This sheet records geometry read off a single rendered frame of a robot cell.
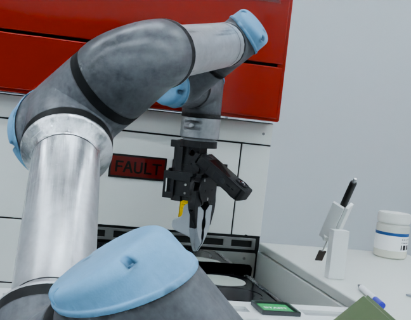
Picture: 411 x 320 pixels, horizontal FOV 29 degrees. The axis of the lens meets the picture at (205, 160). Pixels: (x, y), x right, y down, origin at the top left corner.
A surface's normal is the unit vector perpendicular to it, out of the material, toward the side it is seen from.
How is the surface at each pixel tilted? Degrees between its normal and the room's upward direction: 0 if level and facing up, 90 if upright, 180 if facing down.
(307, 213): 90
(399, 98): 90
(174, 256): 51
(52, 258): 35
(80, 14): 90
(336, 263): 90
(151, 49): 66
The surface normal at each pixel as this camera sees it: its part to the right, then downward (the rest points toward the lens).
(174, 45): 0.71, -0.23
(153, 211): 0.22, 0.07
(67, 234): 0.38, -0.74
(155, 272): 0.45, -0.33
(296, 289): -0.97, -0.10
